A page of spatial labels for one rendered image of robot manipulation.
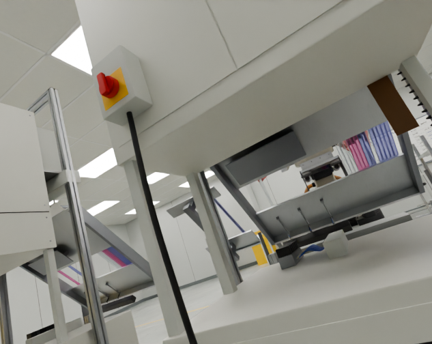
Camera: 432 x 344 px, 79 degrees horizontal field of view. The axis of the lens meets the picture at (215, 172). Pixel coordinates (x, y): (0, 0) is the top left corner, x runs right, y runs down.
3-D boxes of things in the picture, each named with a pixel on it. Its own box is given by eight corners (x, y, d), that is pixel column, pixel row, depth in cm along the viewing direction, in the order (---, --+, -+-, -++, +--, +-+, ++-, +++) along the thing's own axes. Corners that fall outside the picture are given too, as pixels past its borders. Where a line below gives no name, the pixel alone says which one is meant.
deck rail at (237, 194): (271, 246, 135) (271, 236, 140) (276, 244, 134) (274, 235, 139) (188, 142, 102) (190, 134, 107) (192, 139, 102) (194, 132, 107)
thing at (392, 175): (274, 239, 136) (273, 234, 139) (415, 188, 112) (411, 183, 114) (256, 216, 127) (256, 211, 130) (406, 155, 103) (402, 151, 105)
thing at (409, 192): (276, 244, 134) (274, 233, 140) (420, 194, 110) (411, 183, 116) (274, 243, 134) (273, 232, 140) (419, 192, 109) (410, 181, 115)
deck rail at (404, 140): (420, 194, 110) (412, 185, 115) (425, 192, 109) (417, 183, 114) (371, 35, 77) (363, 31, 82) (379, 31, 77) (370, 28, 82)
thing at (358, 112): (237, 195, 117) (237, 188, 121) (398, 122, 93) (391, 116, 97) (192, 139, 102) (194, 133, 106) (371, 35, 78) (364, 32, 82)
